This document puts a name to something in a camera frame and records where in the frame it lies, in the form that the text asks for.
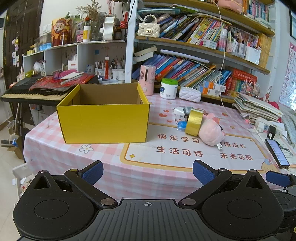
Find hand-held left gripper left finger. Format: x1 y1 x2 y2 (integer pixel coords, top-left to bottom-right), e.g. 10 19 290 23
30 161 118 209

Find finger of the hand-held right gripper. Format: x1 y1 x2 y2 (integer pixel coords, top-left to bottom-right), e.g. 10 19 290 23
265 171 296 193

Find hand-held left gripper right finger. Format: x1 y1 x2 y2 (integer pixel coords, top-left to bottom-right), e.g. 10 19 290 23
178 159 266 208

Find pink plush toy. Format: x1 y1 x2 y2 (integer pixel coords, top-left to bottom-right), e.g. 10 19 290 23
198 113 226 150

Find gold tape roll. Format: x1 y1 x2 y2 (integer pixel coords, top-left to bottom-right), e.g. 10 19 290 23
185 111 204 137

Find yellow cardboard box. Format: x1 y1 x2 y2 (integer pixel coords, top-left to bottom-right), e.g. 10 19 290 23
57 82 151 144

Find white charger adapter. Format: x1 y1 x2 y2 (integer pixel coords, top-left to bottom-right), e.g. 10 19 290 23
173 107 185 121

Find black smartphone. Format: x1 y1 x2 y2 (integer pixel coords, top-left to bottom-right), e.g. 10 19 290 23
265 138 290 169

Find black charger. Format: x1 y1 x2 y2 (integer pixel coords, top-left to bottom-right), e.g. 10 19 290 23
266 125 277 139

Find pink checked printed tablecloth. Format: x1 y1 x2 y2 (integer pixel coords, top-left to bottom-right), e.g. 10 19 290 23
23 93 296 202

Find white power strip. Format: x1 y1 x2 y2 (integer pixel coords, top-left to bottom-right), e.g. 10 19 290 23
251 117 287 139

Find grey blanket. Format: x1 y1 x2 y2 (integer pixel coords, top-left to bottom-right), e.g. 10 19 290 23
280 109 296 137

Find white storage bin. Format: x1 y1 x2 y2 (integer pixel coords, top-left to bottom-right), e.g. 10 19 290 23
13 163 33 200

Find stack of paper booklets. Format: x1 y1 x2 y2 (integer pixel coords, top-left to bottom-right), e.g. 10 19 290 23
232 91 284 123

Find white quilted purse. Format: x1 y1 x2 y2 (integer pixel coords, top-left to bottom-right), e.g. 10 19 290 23
179 87 201 103

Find cardboard carton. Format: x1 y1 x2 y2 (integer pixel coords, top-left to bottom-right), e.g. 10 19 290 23
7 137 25 160

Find orange blue medicine box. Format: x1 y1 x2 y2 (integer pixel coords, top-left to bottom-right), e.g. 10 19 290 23
199 87 221 96
203 80 226 92

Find white jar green lid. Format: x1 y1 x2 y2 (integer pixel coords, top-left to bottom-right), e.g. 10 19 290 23
159 78 179 100

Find keyboard stand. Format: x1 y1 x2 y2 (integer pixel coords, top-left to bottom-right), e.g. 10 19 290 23
14 102 23 137

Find colourful flower decoration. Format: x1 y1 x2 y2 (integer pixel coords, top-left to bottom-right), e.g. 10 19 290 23
240 81 260 95

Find white booklet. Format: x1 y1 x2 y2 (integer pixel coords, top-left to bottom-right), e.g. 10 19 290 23
60 72 84 85

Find pile of red packets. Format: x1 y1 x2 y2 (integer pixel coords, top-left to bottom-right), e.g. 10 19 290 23
30 73 95 92

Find white pen mug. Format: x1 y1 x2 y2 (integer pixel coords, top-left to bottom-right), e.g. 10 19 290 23
112 59 125 82
94 61 105 77

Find red boxed book set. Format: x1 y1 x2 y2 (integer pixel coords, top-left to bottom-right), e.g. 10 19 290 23
225 69 258 95

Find row of blue children's books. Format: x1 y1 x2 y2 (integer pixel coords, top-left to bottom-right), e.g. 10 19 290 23
132 54 232 90

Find black electronic keyboard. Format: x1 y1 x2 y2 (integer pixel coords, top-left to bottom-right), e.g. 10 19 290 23
0 75 100 107

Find pink humidifier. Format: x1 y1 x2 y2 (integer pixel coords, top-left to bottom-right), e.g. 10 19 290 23
140 65 156 96

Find white box red label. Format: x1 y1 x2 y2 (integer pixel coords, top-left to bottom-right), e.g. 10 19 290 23
67 59 80 72

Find white paper roll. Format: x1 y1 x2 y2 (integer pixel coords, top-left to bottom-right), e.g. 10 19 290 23
161 49 210 64

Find white plastic bag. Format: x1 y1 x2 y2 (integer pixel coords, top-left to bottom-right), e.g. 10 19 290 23
33 61 44 75

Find white cubby shelf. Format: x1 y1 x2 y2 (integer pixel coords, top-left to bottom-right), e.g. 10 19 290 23
22 40 126 82

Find white pen box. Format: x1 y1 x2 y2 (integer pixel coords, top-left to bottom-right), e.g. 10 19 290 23
245 45 262 65

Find row of yellow books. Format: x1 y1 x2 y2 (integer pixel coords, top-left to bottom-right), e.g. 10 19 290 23
258 34 272 69

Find white teal box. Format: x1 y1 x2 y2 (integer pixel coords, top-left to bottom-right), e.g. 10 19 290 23
203 39 218 49

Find clear pen cups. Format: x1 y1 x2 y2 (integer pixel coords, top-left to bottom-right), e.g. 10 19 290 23
228 30 245 58

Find pair of thick books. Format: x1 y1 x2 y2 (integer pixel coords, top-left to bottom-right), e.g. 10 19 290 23
134 46 158 62

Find glitter bottle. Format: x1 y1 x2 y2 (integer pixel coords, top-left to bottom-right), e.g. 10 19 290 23
218 28 228 52

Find wooden bookshelf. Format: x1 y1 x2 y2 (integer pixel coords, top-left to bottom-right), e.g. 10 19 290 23
125 0 277 105

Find row of colourful leaning books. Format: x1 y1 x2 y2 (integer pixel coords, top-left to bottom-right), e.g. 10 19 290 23
159 14 233 45

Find fortune god figure box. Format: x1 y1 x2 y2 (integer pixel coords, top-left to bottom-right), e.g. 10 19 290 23
51 18 73 47

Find white ribbon roll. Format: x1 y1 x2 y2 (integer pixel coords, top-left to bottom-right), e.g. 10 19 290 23
102 14 116 42

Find black framed screen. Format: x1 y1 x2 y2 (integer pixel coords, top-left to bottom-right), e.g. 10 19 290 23
289 9 296 40

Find cream quilted pearl handbag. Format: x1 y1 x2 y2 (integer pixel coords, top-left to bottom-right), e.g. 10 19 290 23
137 14 160 38

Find dark brown door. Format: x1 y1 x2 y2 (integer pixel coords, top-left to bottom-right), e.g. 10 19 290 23
0 0 44 86

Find dried flowers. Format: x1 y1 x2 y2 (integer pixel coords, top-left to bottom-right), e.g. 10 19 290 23
76 0 103 24

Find alphabet wall poster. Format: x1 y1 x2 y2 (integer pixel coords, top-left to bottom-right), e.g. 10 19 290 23
279 42 296 107

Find white cable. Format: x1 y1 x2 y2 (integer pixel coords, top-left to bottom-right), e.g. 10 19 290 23
214 0 234 109

